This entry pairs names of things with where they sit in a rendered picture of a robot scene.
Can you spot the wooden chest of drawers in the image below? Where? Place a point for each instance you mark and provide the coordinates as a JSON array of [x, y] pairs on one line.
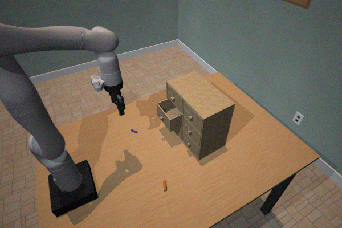
[[210, 104]]

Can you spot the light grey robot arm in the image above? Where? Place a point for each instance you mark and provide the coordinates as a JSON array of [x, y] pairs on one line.
[[22, 101]]

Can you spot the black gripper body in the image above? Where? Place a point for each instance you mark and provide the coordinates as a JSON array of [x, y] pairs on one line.
[[115, 89]]

